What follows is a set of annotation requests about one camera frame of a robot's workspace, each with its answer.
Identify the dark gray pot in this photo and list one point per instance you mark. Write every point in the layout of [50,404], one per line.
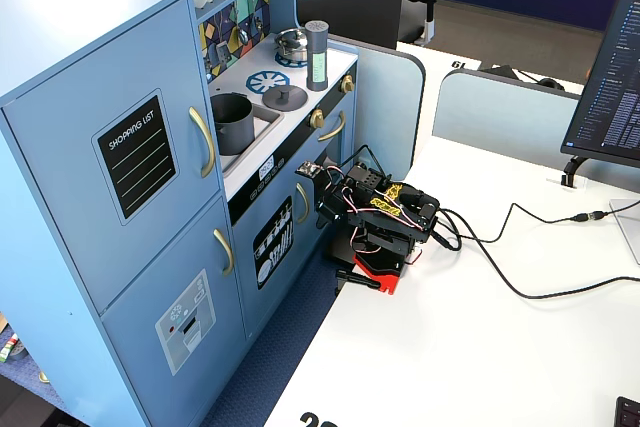
[235,132]

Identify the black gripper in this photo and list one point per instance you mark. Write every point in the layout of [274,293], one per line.
[327,200]

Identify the lit computer monitor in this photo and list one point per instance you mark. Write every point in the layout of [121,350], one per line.
[615,72]

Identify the black table clamp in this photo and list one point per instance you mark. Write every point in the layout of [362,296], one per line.
[357,278]

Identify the blue toy kitchen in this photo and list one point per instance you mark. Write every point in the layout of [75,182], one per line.
[100,47]

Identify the steel hanging spoon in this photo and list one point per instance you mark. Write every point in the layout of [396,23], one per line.
[243,37]

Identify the black Dell monitor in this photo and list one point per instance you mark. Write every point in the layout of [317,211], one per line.
[360,7]

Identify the steel hanging spatula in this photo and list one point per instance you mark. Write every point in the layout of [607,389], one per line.
[222,51]

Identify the black headphones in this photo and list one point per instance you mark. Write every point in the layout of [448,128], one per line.
[550,83]

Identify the red black robot base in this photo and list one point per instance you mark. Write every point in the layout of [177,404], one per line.
[380,272]

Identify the gray tape roll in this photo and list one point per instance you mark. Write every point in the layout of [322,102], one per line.
[19,351]

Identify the light gray desk divider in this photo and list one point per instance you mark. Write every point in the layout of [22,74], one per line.
[385,112]
[500,117]

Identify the steel pot with lid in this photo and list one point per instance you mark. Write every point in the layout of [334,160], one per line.
[292,47]

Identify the gold stove knob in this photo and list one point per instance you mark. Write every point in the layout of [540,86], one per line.
[317,118]
[346,83]

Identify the white green red tube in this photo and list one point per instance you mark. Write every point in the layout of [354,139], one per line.
[7,347]

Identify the light gray flat stand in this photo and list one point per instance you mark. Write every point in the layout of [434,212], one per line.
[627,227]

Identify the dark gray pot lid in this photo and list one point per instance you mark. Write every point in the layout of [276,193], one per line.
[285,99]

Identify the small wrist camera board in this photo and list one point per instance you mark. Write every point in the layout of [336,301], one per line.
[307,169]

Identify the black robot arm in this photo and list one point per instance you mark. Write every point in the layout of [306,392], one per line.
[410,197]

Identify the black keyboard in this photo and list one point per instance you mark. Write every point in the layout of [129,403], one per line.
[629,414]

